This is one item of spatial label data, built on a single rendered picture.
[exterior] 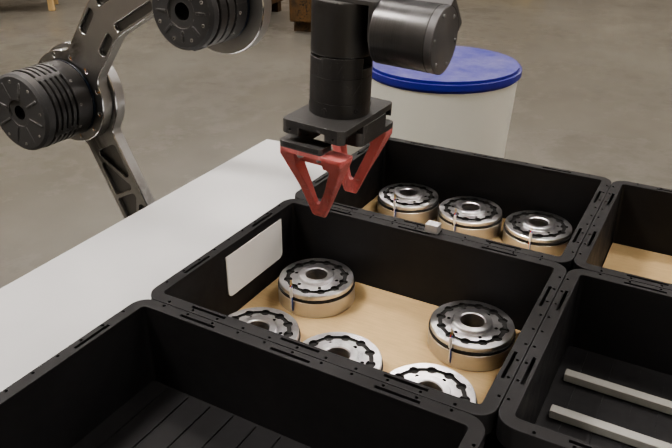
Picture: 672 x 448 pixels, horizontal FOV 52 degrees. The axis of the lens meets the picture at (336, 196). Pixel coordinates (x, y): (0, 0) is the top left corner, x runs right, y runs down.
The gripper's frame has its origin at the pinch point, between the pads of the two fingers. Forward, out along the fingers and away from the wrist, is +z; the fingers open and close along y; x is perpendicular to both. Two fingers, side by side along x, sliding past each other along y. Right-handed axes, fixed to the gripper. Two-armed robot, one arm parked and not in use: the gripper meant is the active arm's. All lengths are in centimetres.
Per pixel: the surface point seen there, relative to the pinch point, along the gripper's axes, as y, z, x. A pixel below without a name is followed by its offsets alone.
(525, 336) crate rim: 4.9, 12.4, -19.8
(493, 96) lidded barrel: 176, 45, 36
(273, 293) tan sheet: 11.3, 24.2, 15.4
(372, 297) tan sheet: 17.2, 23.6, 3.1
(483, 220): 41.0, 20.3, -4.0
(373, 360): 1.9, 20.2, -4.6
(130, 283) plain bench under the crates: 18, 39, 50
